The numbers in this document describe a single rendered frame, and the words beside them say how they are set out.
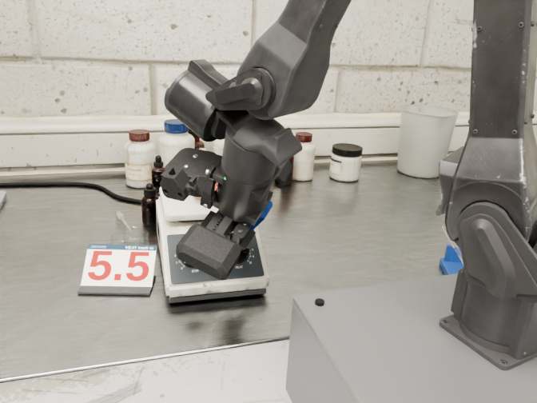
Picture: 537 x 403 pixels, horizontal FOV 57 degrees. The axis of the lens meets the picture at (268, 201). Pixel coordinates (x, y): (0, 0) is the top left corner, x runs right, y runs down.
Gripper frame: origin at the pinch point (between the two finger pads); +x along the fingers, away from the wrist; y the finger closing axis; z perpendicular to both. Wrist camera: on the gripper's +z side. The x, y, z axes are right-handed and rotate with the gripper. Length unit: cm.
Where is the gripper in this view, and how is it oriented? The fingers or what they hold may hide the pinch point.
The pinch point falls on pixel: (234, 231)
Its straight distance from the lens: 60.7
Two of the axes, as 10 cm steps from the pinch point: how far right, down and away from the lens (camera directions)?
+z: -8.9, -4.2, 1.4
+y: -4.1, 6.6, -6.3
